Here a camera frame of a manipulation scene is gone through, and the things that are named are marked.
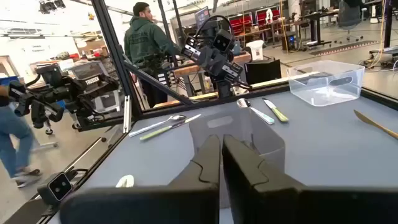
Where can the clear plastic bin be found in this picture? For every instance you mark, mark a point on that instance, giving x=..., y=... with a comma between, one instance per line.
x=326, y=90

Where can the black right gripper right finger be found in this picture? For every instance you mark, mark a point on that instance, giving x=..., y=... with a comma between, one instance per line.
x=280, y=205

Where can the black Trossen robot arm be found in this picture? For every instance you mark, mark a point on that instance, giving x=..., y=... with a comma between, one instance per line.
x=62, y=90

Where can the black standing desk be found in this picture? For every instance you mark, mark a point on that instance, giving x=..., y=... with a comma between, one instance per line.
x=313, y=31

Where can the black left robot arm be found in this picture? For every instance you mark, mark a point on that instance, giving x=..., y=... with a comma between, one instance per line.
x=224, y=88

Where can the silver aluminium bracket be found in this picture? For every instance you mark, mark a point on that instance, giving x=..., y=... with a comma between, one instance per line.
x=127, y=115

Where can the black cabinet box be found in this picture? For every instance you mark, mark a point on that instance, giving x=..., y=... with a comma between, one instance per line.
x=262, y=71

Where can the black table-level camera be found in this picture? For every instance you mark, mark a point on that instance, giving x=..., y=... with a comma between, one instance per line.
x=59, y=188

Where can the red storage shelf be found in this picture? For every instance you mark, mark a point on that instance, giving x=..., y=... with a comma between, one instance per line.
x=239, y=25

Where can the black aluminium frame post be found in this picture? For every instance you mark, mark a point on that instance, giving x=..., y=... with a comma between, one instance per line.
x=115, y=53

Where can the blue plastic crate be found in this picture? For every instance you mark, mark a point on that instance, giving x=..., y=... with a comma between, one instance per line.
x=7, y=80

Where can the black diagonal frame brace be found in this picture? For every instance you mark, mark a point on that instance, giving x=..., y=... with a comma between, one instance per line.
x=155, y=82

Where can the person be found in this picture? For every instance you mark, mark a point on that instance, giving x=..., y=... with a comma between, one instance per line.
x=15, y=133
x=146, y=40

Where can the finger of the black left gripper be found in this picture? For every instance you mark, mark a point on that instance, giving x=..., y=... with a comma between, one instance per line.
x=207, y=57
x=221, y=67

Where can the wooden workbench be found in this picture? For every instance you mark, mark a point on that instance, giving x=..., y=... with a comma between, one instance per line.
x=183, y=71

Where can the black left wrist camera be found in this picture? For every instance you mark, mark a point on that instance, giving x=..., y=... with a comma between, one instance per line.
x=224, y=41

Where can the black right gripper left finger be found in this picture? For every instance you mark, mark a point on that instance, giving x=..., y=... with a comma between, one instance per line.
x=186, y=205

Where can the white waste bin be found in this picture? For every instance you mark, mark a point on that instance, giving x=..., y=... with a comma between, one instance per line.
x=255, y=51

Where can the black computer monitor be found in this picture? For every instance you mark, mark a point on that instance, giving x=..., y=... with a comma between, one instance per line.
x=202, y=17

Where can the wooden utensil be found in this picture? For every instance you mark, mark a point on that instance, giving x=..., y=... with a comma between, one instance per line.
x=367, y=120

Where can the grey office chair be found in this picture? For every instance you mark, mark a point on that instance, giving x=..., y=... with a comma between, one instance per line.
x=349, y=15

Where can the small white plastic piece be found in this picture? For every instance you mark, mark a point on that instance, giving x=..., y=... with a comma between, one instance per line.
x=126, y=181

